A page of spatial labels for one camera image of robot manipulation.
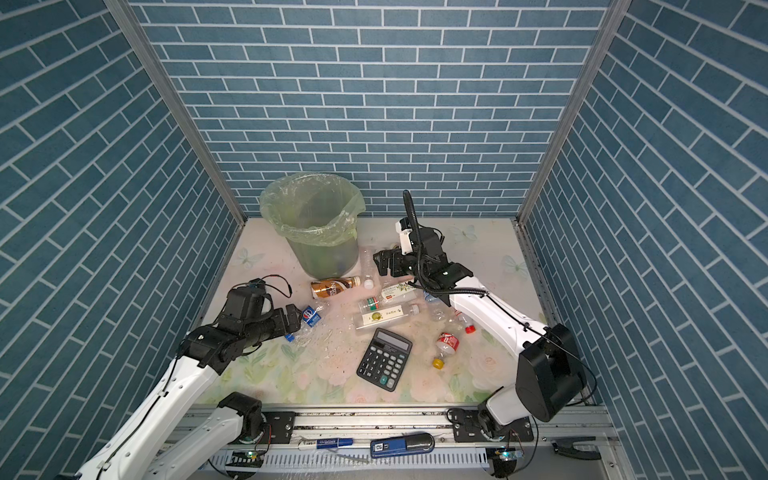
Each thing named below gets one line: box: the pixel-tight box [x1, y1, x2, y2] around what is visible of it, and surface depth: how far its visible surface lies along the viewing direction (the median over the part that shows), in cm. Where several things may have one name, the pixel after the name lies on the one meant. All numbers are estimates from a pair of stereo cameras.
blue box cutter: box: [370, 432, 435, 458], surface depth 69 cm
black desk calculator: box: [356, 328, 413, 392], surface depth 85 cm
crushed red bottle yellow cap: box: [432, 332, 460, 370], surface depth 85 cm
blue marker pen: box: [298, 438, 354, 451], surface depth 72 cm
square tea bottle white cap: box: [354, 304, 420, 330], surface depth 90 cm
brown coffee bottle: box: [310, 276, 361, 300], surface depth 98 cm
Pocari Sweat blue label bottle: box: [423, 290, 447, 321], surface depth 93 cm
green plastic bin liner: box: [260, 173, 366, 247], surface depth 94 cm
